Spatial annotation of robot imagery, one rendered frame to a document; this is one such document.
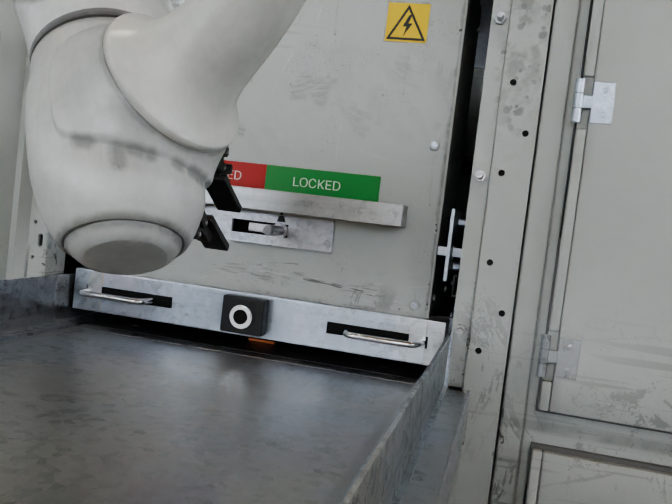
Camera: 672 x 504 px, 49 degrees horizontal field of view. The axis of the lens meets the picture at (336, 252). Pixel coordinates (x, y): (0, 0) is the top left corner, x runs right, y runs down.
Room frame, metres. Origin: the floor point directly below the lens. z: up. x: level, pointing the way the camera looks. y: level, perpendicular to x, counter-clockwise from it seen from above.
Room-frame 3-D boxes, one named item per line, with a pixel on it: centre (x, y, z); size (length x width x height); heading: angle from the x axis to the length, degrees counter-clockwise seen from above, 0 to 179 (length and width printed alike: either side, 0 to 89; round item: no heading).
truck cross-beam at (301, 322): (1.03, 0.10, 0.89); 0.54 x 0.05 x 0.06; 77
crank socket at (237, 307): (0.99, 0.11, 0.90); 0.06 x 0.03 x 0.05; 77
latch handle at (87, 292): (1.04, 0.30, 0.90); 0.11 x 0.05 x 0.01; 77
